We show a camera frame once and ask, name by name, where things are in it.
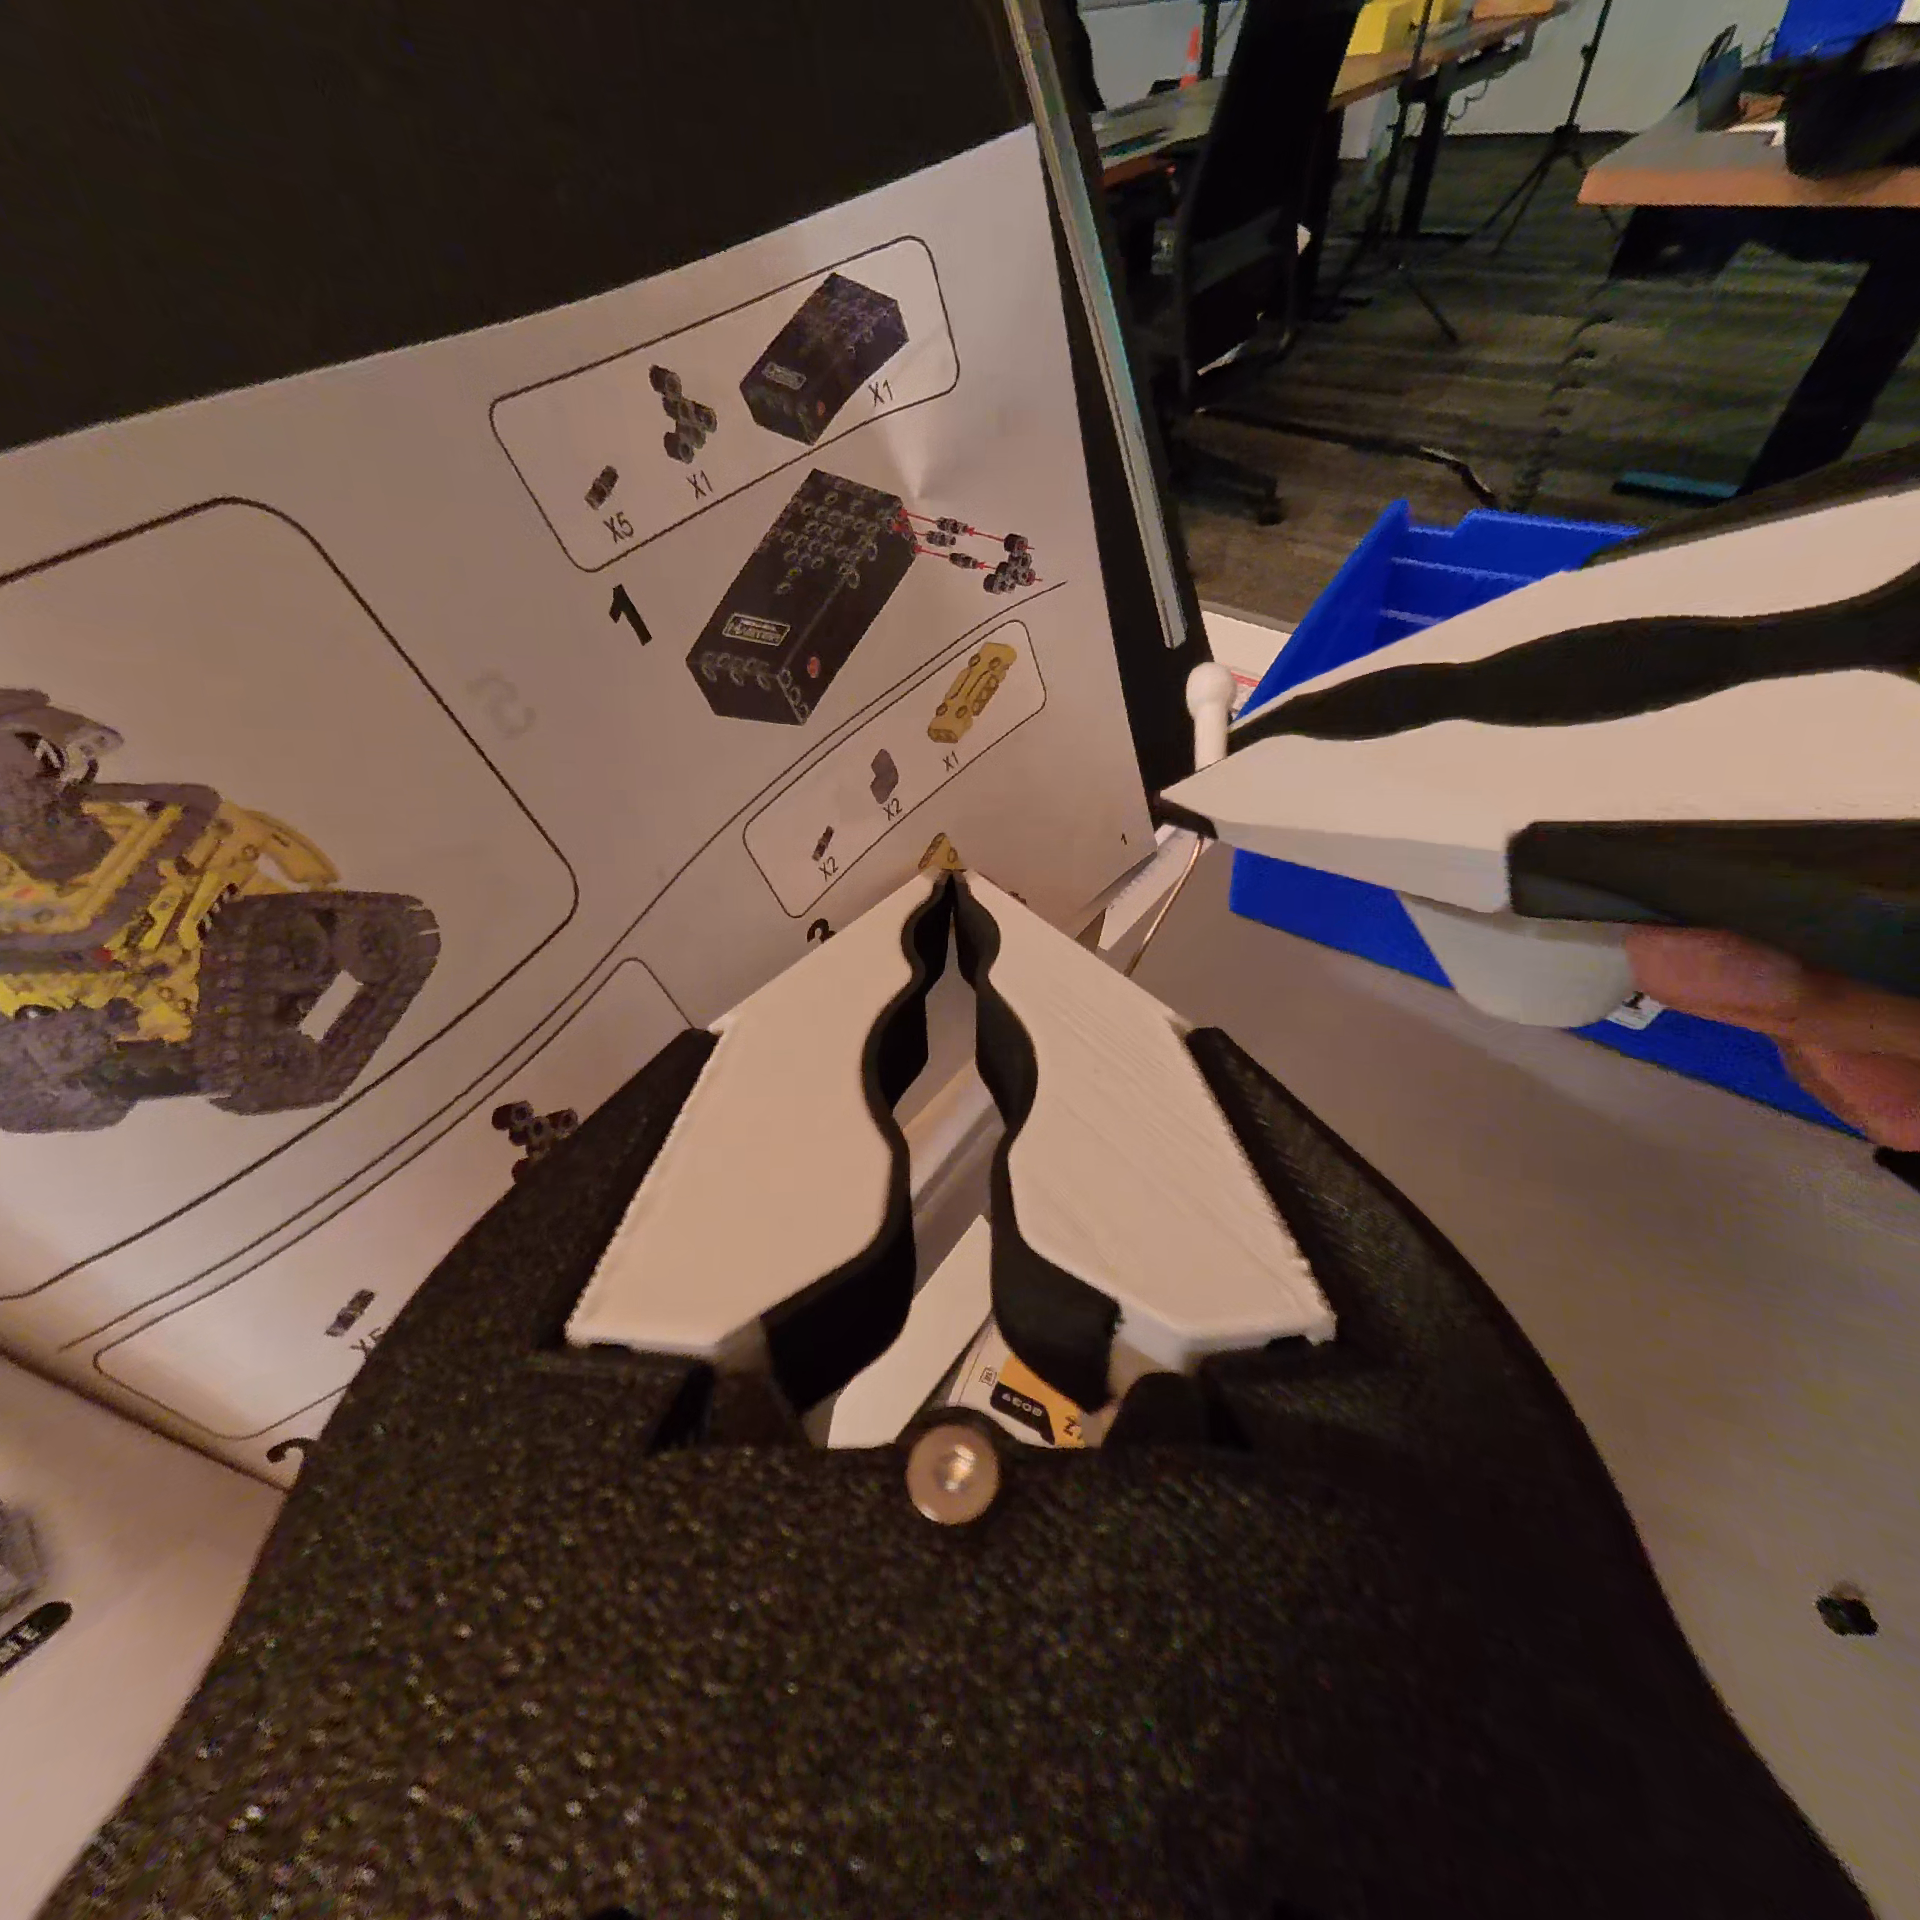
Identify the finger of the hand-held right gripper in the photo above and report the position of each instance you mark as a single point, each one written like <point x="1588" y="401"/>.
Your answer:
<point x="1424" y="780"/>
<point x="1652" y="593"/>

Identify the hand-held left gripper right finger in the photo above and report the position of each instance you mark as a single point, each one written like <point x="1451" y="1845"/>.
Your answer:
<point x="1155" y="1185"/>

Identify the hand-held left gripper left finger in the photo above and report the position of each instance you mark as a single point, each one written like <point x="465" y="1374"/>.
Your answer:
<point x="750" y="1171"/>

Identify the person's right hand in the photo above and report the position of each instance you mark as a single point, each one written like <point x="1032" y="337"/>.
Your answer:
<point x="1830" y="1037"/>

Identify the blue plastic bin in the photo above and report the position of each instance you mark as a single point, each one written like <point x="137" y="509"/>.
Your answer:
<point x="1424" y="587"/>

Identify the white wooden book stand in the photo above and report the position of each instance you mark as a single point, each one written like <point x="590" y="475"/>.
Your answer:
<point x="902" y="1349"/>

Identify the yellow grey sticker sheet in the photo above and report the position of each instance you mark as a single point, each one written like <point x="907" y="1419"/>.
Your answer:
<point x="1036" y="1395"/>

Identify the wooden table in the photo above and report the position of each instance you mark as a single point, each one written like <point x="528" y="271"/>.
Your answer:
<point x="1725" y="181"/>

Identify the instruction booklet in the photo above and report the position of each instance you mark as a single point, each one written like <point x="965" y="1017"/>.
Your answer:
<point x="451" y="750"/>

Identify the black chair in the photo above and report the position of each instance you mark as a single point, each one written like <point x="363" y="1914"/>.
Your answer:
<point x="1244" y="226"/>

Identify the small black bush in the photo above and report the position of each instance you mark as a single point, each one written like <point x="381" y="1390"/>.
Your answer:
<point x="1845" y="1613"/>

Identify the black panel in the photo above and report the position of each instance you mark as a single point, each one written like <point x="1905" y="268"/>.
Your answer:
<point x="451" y="149"/>

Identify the camera tripod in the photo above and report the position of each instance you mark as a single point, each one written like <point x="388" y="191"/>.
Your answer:
<point x="1560" y="149"/>

